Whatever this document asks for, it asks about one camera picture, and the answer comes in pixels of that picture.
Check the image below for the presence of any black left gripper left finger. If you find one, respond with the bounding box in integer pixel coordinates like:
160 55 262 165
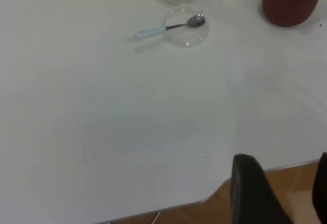
229 153 294 224

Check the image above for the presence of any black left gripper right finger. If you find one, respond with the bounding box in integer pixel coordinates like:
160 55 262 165
312 152 327 224

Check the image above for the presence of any red ceramic mug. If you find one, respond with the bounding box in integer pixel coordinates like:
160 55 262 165
262 0 327 27

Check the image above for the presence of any metal spoon light blue handle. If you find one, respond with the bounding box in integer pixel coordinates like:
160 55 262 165
136 15 206 39

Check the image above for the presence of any clear round glass lid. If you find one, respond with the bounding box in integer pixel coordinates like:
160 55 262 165
165 4 211 48

